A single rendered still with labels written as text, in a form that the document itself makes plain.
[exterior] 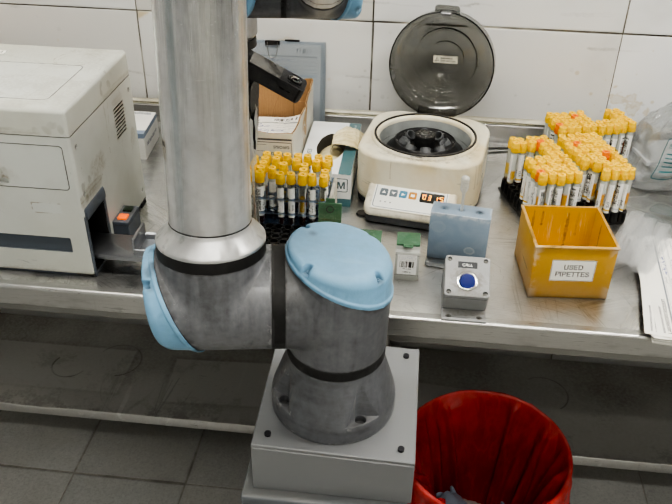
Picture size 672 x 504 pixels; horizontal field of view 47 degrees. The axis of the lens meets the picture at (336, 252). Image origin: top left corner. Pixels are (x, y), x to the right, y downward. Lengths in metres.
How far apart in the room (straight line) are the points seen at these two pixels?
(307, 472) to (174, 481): 1.24
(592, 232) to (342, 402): 0.67
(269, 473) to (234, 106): 0.44
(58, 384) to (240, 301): 1.33
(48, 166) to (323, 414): 0.61
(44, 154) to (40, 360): 1.01
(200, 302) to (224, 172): 0.14
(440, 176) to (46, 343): 1.23
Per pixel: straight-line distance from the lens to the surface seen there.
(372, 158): 1.46
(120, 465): 2.23
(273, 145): 1.47
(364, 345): 0.85
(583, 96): 1.80
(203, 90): 0.72
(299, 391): 0.90
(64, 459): 2.29
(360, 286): 0.79
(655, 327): 1.29
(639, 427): 2.04
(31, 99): 1.27
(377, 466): 0.92
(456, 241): 1.33
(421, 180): 1.45
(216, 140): 0.74
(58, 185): 1.28
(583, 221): 1.40
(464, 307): 1.24
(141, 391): 2.02
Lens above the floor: 1.63
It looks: 33 degrees down
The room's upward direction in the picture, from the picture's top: 1 degrees clockwise
